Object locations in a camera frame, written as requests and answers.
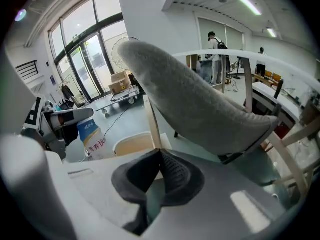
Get grey platform cart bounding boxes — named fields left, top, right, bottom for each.
left=92, top=85, right=141, bottom=118

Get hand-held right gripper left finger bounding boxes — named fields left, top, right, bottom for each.
left=46, top=148, right=164, bottom=238

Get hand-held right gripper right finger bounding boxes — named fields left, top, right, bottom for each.
left=149, top=148, right=301, bottom=240

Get black clothes rack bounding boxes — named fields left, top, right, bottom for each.
left=58, top=75, right=83, bottom=109

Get small white desk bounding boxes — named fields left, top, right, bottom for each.
left=252, top=82, right=302, bottom=121

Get grey roller blinds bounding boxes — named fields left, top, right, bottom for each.
left=197, top=17, right=245, bottom=60

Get large cardboard box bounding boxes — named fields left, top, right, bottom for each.
left=108, top=79, right=132, bottom=96

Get white table with wooden legs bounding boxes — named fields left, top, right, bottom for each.
left=143, top=49, right=320, bottom=210

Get round ceiling light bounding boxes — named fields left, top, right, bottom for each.
left=14, top=8, right=27, bottom=23

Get blue-capped plastic bottle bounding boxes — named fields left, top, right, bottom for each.
left=76, top=118, right=109, bottom=160

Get black pedestal fan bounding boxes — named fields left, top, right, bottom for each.
left=111, top=36, right=141, bottom=72

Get small cardboard box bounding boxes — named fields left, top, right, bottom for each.
left=110, top=70, right=131, bottom=83

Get dark hanging clothes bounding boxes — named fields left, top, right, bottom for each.
left=61, top=85, right=75, bottom=103

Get brown wooden board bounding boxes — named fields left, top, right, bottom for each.
left=186, top=54, right=200, bottom=70

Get black railing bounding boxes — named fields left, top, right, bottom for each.
left=15, top=60, right=38, bottom=81

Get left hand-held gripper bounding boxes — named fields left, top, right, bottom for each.
left=0, top=46, right=95, bottom=185

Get grey office chair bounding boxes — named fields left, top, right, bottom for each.
left=117, top=40, right=283, bottom=187

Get beige trash bin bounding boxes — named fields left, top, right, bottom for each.
left=112, top=131, right=161, bottom=158

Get wooden rack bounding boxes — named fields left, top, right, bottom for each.
left=253, top=70, right=284, bottom=85

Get blue plastic bag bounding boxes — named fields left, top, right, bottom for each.
left=199, top=60, right=214, bottom=84

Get glass entrance door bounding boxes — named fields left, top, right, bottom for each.
left=48, top=0, right=128, bottom=102

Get black cable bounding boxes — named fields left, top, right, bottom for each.
left=103, top=106, right=131, bottom=138

